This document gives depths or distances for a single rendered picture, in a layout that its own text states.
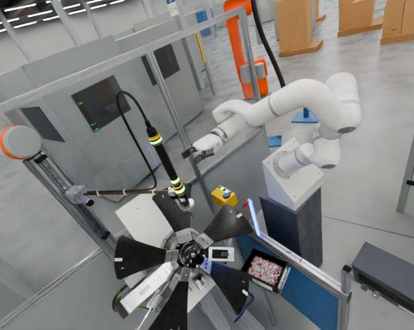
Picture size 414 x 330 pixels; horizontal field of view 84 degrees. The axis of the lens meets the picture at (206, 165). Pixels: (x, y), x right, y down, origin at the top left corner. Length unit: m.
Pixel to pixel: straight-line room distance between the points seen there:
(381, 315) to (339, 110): 1.78
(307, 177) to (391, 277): 0.80
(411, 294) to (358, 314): 1.30
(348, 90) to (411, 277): 0.65
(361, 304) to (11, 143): 2.46
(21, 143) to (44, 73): 2.20
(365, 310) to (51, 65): 3.94
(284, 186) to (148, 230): 0.87
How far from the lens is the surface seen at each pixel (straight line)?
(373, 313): 2.36
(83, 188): 1.38
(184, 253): 1.17
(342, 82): 0.95
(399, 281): 1.06
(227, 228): 1.27
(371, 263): 1.08
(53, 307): 2.08
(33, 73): 3.46
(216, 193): 1.64
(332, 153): 1.24
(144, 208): 1.43
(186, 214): 1.19
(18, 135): 1.36
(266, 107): 0.90
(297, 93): 0.84
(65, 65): 3.59
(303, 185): 1.62
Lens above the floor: 2.14
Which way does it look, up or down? 33 degrees down
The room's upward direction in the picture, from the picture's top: 20 degrees counter-clockwise
